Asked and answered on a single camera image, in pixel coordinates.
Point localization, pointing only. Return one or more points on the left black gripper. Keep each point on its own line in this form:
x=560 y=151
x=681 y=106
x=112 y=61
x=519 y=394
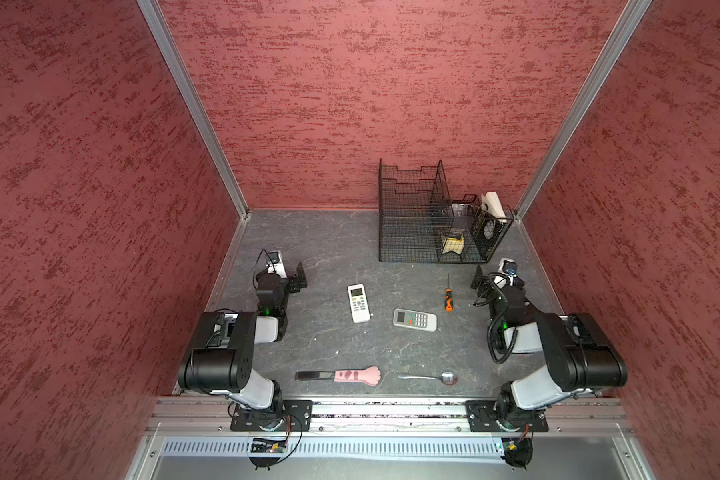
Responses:
x=293 y=283

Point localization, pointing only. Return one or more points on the white papers in basket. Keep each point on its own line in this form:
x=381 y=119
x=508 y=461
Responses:
x=491 y=204

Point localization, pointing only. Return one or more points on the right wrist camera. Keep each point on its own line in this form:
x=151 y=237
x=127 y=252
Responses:
x=508 y=267

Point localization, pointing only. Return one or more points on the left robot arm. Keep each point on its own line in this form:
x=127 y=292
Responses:
x=219 y=358

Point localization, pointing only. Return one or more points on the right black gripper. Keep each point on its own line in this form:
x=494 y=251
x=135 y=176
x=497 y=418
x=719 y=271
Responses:
x=483 y=285

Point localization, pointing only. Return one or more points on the white air conditioner remote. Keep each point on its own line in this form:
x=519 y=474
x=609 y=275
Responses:
x=360 y=311

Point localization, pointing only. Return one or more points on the black wire basket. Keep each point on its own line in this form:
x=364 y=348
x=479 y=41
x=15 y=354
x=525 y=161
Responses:
x=416 y=210

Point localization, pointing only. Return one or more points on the pink cat paw knife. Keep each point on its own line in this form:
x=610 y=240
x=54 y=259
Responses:
x=370 y=376

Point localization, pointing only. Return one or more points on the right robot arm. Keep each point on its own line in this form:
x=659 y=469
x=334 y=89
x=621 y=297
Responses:
x=578 y=356

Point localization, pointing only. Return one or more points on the yellow sponge in basket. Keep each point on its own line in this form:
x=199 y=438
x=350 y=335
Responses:
x=453 y=244

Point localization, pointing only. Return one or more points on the grey white remote control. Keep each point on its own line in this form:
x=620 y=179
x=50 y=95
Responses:
x=419 y=321

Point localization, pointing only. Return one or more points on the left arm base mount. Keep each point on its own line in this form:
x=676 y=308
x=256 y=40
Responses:
x=288 y=415

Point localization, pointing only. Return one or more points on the aluminium front rail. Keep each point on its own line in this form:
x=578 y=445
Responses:
x=419 y=416

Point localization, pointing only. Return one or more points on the metal spoon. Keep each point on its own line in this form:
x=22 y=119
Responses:
x=446 y=378

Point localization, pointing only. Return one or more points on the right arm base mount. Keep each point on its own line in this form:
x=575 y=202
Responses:
x=484 y=416

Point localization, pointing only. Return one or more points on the orange black screwdriver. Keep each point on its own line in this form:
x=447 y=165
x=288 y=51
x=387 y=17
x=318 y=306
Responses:
x=448 y=304

